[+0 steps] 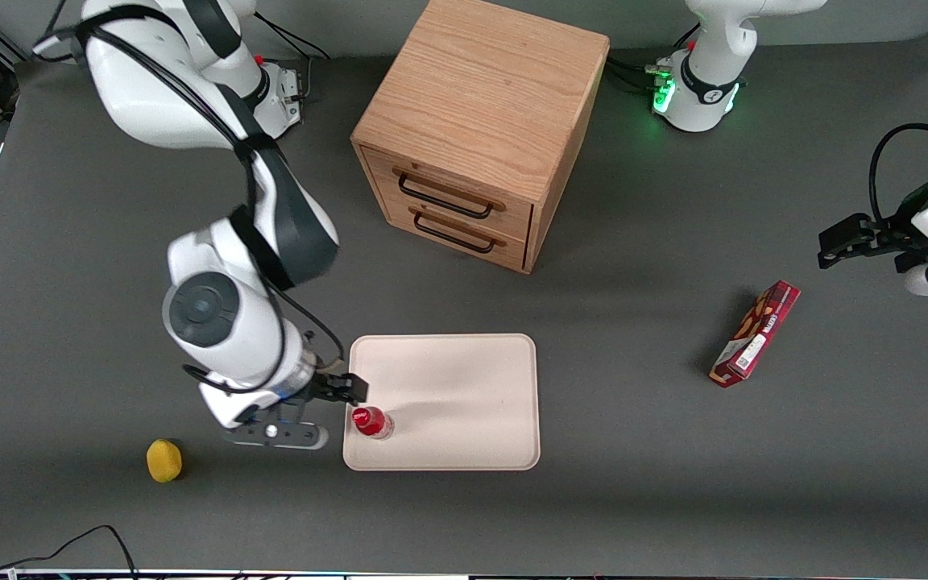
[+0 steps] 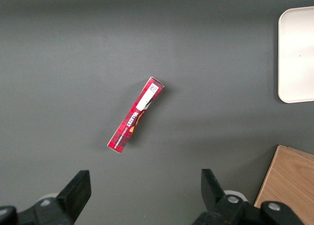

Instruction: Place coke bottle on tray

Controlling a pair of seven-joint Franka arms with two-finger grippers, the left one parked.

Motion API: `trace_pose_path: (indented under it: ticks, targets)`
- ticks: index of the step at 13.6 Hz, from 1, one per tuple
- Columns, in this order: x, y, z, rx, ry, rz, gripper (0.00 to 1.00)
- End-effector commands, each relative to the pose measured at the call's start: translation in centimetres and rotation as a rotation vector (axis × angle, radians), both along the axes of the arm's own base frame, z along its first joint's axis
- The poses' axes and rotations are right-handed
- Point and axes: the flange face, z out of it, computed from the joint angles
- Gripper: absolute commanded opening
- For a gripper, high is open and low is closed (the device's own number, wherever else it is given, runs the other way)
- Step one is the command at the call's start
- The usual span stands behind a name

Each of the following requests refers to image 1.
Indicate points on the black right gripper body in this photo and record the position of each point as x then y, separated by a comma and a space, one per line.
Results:
327, 385

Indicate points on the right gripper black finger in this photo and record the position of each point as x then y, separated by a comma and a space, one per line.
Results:
355, 390
333, 397

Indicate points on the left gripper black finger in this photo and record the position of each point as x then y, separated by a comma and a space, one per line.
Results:
838, 254
851, 229

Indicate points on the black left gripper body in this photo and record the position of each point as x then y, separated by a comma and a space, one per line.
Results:
896, 234

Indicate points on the red coke bottle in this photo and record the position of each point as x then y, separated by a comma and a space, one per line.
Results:
371, 423

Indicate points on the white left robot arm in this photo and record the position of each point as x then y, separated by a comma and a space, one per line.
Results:
706, 89

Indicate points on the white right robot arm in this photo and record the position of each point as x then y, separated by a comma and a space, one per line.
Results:
222, 322

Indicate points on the beige rectangular tray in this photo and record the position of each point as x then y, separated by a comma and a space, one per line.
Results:
456, 403

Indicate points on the red snack box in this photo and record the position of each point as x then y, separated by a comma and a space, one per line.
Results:
756, 334

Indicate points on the yellow lemon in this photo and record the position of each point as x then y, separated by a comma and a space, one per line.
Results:
164, 461

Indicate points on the wooden drawer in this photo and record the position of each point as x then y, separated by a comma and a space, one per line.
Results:
401, 216
379, 173

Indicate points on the wooden two-drawer cabinet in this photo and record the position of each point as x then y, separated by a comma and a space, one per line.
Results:
480, 89

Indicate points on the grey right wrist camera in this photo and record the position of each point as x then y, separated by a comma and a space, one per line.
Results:
279, 435

